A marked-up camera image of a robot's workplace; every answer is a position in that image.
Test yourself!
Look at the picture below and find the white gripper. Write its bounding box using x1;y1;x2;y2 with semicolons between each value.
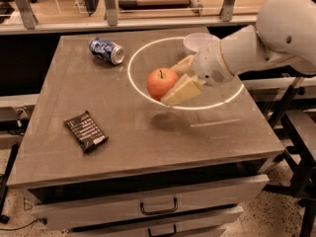
161;40;234;106

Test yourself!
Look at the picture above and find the red apple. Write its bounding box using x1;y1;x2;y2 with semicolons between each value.
146;68;179;101

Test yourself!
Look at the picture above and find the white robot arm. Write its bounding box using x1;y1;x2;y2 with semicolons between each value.
161;0;316;106

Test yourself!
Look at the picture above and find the blue pepsi can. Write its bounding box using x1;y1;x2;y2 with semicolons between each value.
89;37;124;65

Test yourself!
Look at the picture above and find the white bowl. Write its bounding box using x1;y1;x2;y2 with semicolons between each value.
183;33;219;55

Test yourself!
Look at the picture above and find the grey drawer cabinet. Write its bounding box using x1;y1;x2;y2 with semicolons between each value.
6;27;284;237

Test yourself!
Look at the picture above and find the black snack bar wrapper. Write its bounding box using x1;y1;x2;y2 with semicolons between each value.
64;111;109;153

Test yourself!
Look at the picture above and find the black metal stand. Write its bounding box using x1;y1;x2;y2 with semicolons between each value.
264;77;316;237

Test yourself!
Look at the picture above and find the lower drawer with handle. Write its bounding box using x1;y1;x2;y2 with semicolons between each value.
67;205;243;237

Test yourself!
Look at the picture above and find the drawer with handle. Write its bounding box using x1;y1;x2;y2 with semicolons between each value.
67;205;243;237
32;175;269;230

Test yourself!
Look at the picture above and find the top drawer with handle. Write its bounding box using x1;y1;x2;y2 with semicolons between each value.
32;175;269;230

